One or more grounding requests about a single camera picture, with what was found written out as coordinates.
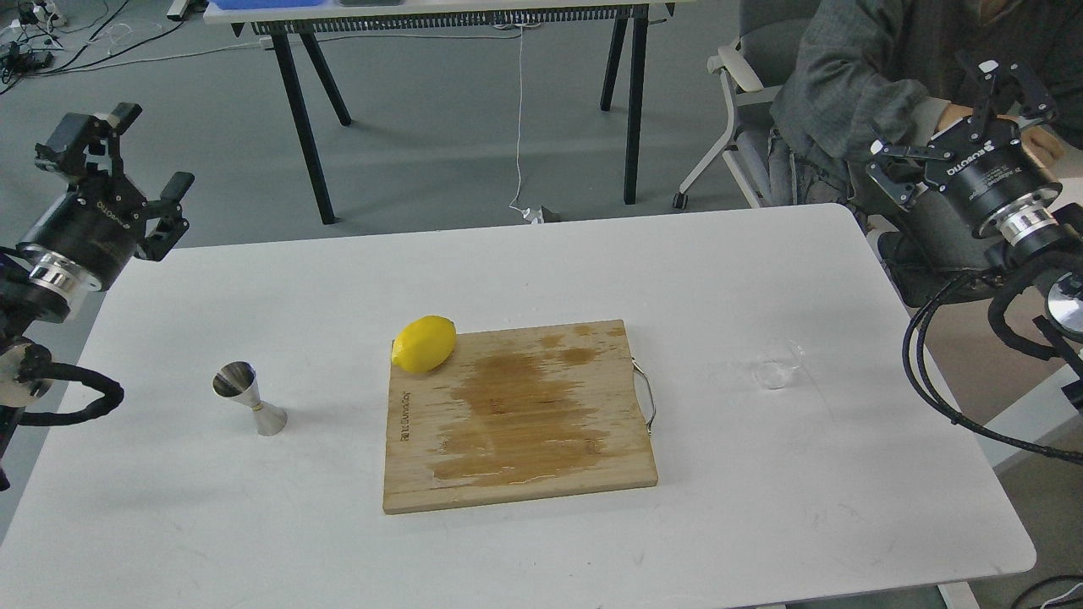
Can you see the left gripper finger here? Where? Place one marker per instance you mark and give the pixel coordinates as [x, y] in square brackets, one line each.
[171, 225]
[84, 149]

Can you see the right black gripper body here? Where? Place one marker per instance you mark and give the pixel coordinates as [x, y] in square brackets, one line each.
[991, 180]

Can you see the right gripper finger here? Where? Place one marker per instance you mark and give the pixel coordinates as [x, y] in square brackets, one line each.
[1035, 104]
[901, 170]

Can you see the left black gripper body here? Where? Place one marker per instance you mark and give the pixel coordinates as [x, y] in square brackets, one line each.
[101, 234]

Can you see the steel jigger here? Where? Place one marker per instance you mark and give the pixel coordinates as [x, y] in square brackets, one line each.
[237, 381]

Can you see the clear glass measuring cup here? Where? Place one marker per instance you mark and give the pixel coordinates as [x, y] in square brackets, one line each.
[781, 359]

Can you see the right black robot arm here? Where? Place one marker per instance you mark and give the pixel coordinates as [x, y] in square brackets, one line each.
[1046, 264]

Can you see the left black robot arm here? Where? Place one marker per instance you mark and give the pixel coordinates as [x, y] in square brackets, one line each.
[35, 389]

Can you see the person in grey jacket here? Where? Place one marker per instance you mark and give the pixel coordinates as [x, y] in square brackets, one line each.
[891, 69]

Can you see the white office chair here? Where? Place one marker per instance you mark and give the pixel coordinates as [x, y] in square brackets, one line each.
[751, 69]

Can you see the blue tray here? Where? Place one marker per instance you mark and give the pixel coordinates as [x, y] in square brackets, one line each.
[233, 5]

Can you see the black legged background table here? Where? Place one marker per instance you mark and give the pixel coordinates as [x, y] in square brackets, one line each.
[359, 117]

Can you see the yellow lemon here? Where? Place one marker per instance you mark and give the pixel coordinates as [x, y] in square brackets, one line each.
[424, 344]

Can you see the wooden cutting board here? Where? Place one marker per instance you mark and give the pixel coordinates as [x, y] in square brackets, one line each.
[515, 415]

